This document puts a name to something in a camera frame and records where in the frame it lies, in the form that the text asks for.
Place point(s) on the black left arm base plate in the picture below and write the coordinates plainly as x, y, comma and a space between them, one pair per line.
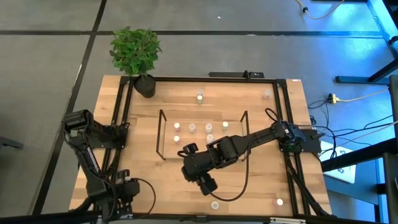
116, 140

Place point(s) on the wooden shelf black metal frame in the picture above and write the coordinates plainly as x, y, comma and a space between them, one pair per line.
171, 151

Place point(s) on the yellow power plug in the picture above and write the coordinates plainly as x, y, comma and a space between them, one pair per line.
333, 98

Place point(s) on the green artificial plant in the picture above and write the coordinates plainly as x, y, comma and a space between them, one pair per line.
135, 51

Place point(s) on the black bar device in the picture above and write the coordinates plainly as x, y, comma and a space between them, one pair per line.
230, 74

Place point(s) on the white printed box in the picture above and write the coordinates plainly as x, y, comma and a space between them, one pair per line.
342, 171

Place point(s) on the clear cup stack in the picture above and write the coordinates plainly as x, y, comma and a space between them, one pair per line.
192, 127
267, 93

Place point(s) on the black horizontal frame beam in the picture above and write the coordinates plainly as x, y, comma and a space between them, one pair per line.
46, 219

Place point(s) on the silver aluminium bracket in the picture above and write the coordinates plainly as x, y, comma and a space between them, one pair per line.
287, 221

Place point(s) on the grey chair base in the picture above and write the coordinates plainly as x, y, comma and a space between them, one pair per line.
9, 143

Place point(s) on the black desk leg frame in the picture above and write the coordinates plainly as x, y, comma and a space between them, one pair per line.
360, 79

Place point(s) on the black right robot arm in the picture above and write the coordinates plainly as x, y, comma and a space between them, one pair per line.
264, 135

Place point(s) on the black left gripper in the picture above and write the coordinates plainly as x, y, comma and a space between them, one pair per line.
132, 188

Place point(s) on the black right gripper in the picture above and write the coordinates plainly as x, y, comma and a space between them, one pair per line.
205, 165

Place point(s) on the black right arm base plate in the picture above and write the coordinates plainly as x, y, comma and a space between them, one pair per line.
312, 140

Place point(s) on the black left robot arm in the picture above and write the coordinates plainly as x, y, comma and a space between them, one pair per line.
87, 155

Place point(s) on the black plant pot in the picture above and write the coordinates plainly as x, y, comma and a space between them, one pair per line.
145, 87

